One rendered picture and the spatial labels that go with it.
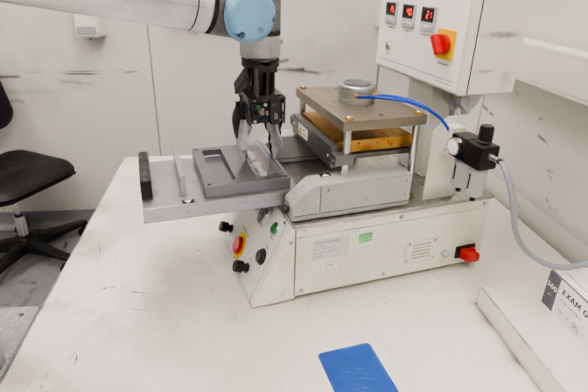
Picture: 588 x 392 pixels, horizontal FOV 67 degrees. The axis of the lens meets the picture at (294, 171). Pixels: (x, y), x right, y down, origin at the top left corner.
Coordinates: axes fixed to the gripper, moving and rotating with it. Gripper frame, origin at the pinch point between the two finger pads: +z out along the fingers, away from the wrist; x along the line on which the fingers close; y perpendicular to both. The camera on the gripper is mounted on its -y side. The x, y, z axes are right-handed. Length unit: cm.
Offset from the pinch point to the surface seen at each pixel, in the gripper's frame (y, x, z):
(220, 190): 9.9, -9.8, 2.5
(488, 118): -24, 81, 6
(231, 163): 0.2, -5.7, 1.5
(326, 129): 2.8, 14.1, -5.0
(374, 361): 35.7, 11.2, 25.8
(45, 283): -112, -74, 102
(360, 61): -135, 92, 9
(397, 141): 10.1, 26.8, -3.9
